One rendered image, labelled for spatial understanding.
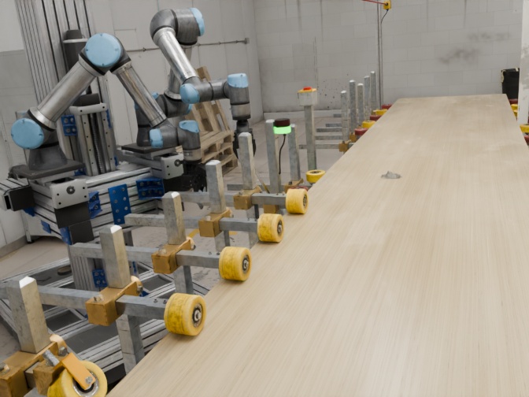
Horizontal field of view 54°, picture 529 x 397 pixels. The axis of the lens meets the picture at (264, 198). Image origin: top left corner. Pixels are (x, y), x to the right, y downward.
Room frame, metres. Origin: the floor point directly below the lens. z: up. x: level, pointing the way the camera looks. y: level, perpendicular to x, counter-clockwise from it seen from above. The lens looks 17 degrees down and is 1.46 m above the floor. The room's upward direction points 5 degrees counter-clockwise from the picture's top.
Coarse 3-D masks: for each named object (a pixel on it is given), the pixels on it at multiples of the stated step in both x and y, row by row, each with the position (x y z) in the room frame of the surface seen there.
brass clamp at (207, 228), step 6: (228, 210) 1.53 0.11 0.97; (210, 216) 1.48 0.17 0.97; (216, 216) 1.47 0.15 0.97; (222, 216) 1.48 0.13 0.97; (228, 216) 1.52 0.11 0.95; (198, 222) 1.45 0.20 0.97; (204, 222) 1.44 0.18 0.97; (210, 222) 1.43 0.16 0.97; (216, 222) 1.45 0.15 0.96; (204, 228) 1.44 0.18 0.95; (210, 228) 1.43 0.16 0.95; (216, 228) 1.44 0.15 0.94; (204, 234) 1.44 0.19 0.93; (210, 234) 1.43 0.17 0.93; (216, 234) 1.44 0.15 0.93
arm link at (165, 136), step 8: (160, 128) 2.06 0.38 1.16; (168, 128) 2.05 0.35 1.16; (176, 128) 2.05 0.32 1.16; (152, 136) 2.03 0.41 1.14; (160, 136) 2.03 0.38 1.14; (168, 136) 2.03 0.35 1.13; (176, 136) 2.03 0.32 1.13; (152, 144) 2.03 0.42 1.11; (160, 144) 2.03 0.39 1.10; (168, 144) 2.04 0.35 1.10; (176, 144) 2.04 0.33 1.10
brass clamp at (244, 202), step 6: (258, 186) 1.78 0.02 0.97; (246, 192) 1.70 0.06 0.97; (252, 192) 1.70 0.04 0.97; (258, 192) 1.75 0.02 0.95; (234, 198) 1.68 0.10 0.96; (240, 198) 1.67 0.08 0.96; (246, 198) 1.66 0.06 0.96; (234, 204) 1.68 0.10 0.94; (240, 204) 1.67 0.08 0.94; (246, 204) 1.66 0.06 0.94; (252, 204) 1.70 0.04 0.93
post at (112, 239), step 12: (108, 228) 1.05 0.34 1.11; (120, 228) 1.06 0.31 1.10; (108, 240) 1.04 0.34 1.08; (120, 240) 1.06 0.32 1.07; (108, 252) 1.04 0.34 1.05; (120, 252) 1.05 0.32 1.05; (108, 264) 1.05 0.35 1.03; (120, 264) 1.04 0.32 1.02; (108, 276) 1.05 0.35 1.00; (120, 276) 1.04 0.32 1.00; (120, 324) 1.04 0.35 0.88; (132, 324) 1.05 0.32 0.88; (120, 336) 1.05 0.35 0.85; (132, 336) 1.04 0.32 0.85; (132, 348) 1.04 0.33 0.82; (132, 360) 1.04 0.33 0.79
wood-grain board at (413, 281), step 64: (384, 128) 3.03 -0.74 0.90; (448, 128) 2.85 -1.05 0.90; (512, 128) 2.68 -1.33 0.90; (320, 192) 1.85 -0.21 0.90; (384, 192) 1.78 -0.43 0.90; (448, 192) 1.71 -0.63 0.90; (512, 192) 1.65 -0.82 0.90; (256, 256) 1.31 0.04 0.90; (320, 256) 1.27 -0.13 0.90; (384, 256) 1.23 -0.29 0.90; (448, 256) 1.20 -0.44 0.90; (512, 256) 1.16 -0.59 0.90; (256, 320) 0.97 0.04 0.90; (320, 320) 0.95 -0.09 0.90; (384, 320) 0.92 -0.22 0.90; (448, 320) 0.90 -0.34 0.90; (512, 320) 0.88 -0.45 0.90; (128, 384) 0.79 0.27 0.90; (192, 384) 0.77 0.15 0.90; (256, 384) 0.76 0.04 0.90; (320, 384) 0.74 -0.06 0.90; (384, 384) 0.73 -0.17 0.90; (448, 384) 0.71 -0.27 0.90; (512, 384) 0.70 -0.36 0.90
